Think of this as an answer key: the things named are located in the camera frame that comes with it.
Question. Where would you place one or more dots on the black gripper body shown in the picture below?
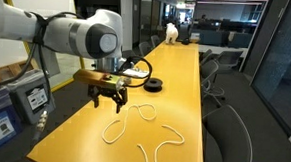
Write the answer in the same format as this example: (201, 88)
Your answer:
(108, 92)

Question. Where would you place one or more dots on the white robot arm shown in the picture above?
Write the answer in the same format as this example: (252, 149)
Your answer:
(54, 32)

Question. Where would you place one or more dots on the black spool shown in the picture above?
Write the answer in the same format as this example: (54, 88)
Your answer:
(152, 86)

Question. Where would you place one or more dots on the black office chair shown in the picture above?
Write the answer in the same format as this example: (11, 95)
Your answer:
(144, 48)
(205, 55)
(208, 72)
(230, 59)
(155, 40)
(227, 142)

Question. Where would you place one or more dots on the gray labelled storage bin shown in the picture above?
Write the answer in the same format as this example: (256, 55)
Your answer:
(24, 98)

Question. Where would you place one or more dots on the small black flat object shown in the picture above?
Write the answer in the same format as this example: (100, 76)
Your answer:
(185, 42)

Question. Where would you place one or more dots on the wooden pallet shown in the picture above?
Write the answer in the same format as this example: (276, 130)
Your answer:
(5, 72)

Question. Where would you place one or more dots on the gray desk box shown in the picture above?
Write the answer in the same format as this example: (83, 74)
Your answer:
(195, 36)

